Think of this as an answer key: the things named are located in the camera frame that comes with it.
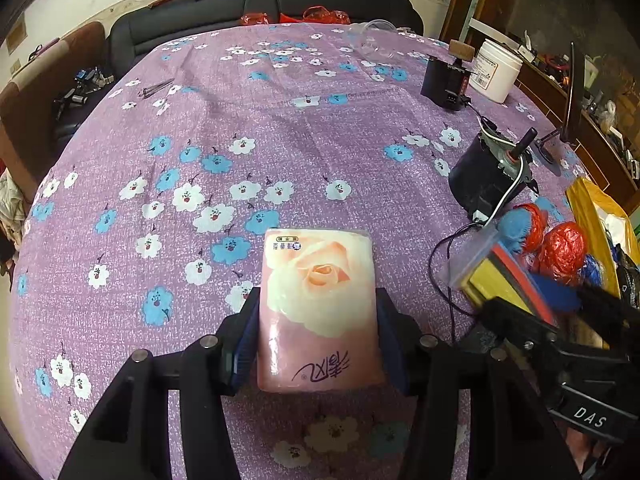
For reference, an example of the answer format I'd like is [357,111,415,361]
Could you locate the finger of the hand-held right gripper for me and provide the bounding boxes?
[479,296,576,361]
[530,272,640,323]

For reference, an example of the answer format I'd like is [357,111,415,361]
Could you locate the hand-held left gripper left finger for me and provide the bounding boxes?
[57,285,263,480]

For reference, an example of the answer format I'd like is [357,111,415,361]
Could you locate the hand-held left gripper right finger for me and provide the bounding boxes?
[374,286,583,480]

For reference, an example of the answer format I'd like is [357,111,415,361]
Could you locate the blue white plastic bag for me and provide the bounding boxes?
[580,254,608,288]

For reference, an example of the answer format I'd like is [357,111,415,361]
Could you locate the striped colourful sponge pack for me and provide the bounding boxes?
[449,225,563,328]

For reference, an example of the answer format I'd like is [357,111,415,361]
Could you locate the small blue towel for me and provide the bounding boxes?
[500,208,536,256]

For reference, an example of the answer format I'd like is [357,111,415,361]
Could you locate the pink rose tissue pack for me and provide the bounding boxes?
[257,227,386,392]

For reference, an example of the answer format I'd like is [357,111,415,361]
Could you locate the yellow box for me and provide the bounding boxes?
[565,176,640,301]

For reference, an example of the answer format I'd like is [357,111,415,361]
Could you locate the black phone stand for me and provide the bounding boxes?
[531,127,566,166]

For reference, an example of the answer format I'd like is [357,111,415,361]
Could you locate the black cylindrical motor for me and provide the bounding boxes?
[448,127,541,221]

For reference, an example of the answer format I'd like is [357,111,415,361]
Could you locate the pile of small tools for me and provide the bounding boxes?
[520,30,640,181]

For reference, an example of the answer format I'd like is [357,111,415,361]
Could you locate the black phone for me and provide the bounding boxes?
[558,41,587,143]

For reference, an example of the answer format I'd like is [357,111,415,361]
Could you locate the wooden partition cabinet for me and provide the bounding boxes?
[440,0,640,201]

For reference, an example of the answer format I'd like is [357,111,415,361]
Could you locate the white plastic jar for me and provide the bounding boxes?
[471,38,524,103]

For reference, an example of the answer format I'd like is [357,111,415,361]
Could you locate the purple floral tablecloth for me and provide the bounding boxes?
[10,22,601,480]

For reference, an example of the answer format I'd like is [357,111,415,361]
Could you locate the black device base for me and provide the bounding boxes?
[420,54,472,112]

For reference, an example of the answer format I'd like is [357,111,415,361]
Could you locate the metal tweezers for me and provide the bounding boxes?
[139,78,176,98]

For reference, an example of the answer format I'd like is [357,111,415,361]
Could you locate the pile of clothes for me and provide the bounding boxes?
[0,160,31,261]

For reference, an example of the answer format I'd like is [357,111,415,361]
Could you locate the black blue gadget pile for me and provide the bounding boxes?
[52,67,116,111]

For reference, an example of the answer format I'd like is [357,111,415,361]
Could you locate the clear plastic cup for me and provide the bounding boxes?
[347,19,397,60]

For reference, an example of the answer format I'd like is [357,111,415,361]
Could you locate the brown chair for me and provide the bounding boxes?
[0,21,108,201]

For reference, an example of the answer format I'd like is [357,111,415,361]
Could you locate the black sofa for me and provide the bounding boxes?
[107,0,425,68]

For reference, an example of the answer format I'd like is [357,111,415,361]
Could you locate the black motor cable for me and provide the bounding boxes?
[429,210,488,318]

